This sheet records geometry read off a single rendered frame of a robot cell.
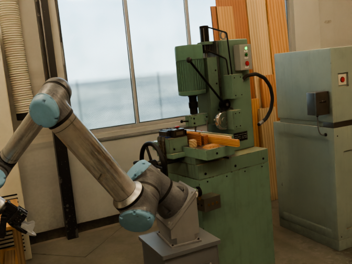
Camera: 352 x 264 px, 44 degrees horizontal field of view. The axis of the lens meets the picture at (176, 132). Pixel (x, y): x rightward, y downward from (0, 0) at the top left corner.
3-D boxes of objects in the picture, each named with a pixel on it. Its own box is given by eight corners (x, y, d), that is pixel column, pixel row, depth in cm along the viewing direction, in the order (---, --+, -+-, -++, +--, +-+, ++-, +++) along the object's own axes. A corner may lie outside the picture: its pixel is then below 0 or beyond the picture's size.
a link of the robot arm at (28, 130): (59, 60, 176) (-5, 153, 213) (48, 76, 167) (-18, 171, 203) (84, 77, 180) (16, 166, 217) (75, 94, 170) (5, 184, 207)
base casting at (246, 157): (159, 169, 295) (157, 156, 294) (224, 154, 326) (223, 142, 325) (199, 180, 258) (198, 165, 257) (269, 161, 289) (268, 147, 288)
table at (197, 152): (140, 152, 294) (139, 143, 293) (177, 144, 310) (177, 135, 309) (194, 164, 243) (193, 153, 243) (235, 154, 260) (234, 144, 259)
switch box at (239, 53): (234, 70, 282) (232, 45, 280) (246, 69, 288) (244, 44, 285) (241, 70, 277) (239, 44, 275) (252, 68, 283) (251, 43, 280)
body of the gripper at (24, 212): (28, 217, 207) (6, 202, 204) (16, 231, 207) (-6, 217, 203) (29, 211, 215) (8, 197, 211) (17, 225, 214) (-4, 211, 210)
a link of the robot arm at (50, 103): (166, 201, 201) (60, 73, 167) (160, 231, 187) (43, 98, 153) (139, 210, 207) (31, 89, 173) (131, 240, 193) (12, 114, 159)
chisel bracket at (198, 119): (185, 128, 282) (184, 115, 281) (202, 125, 289) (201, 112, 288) (192, 129, 276) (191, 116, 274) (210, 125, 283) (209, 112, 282)
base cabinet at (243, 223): (168, 269, 305) (158, 169, 295) (231, 244, 337) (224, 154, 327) (208, 293, 268) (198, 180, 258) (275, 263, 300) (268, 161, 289)
